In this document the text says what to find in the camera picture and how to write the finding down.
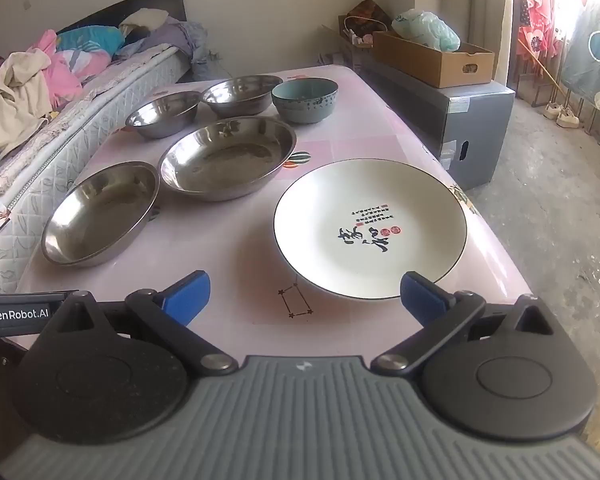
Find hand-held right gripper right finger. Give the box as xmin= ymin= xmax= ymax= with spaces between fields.
xmin=370 ymin=271 xmax=556 ymax=376

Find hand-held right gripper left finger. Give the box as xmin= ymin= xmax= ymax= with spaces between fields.
xmin=37 ymin=270 xmax=238 ymax=377

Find shallow steel bowl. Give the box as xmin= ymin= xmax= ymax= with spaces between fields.
xmin=41 ymin=161 xmax=161 ymax=267

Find white printed plate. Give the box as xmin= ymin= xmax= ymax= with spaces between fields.
xmin=273 ymin=159 xmax=468 ymax=301

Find large steel bowl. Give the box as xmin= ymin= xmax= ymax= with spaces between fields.
xmin=158 ymin=116 xmax=298 ymax=202

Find small steel bowl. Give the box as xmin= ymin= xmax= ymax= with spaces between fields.
xmin=125 ymin=91 xmax=202 ymax=140

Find deep steel bowl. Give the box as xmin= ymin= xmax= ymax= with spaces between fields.
xmin=201 ymin=75 xmax=285 ymax=116

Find teal ceramic bowl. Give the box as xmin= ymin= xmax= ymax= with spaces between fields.
xmin=271 ymin=77 xmax=340 ymax=125

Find pink printed tablecloth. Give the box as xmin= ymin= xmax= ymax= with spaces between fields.
xmin=17 ymin=64 xmax=533 ymax=356

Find white quilted mattress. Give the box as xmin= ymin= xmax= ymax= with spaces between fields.
xmin=0 ymin=42 xmax=193 ymax=296

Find grey carton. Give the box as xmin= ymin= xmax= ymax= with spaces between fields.
xmin=352 ymin=52 xmax=516 ymax=191

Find cream garment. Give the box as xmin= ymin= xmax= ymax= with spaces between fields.
xmin=0 ymin=49 xmax=53 ymax=161

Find open cardboard box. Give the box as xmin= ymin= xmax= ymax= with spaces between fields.
xmin=371 ymin=31 xmax=496 ymax=89

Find grey purple bedding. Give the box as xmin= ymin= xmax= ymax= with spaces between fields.
xmin=115 ymin=17 xmax=211 ymax=81

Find wooden stick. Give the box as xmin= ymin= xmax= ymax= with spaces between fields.
xmin=517 ymin=40 xmax=588 ymax=111

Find pale green plastic bag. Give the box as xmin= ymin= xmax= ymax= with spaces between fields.
xmin=391 ymin=9 xmax=462 ymax=53

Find blue printed blanket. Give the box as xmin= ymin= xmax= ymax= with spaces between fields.
xmin=55 ymin=25 xmax=126 ymax=53

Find cream folded cloth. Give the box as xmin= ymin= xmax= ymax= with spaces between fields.
xmin=120 ymin=8 xmax=168 ymax=31

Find brown paper gift bag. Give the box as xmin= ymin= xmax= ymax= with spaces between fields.
xmin=347 ymin=0 xmax=393 ymax=33

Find blue printed curtain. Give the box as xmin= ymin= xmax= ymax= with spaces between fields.
xmin=560 ymin=0 xmax=600 ymax=126

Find dark headboard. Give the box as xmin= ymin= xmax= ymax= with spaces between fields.
xmin=55 ymin=0 xmax=188 ymax=36

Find pink hanging clothes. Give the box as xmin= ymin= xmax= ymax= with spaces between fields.
xmin=512 ymin=0 xmax=588 ymax=66

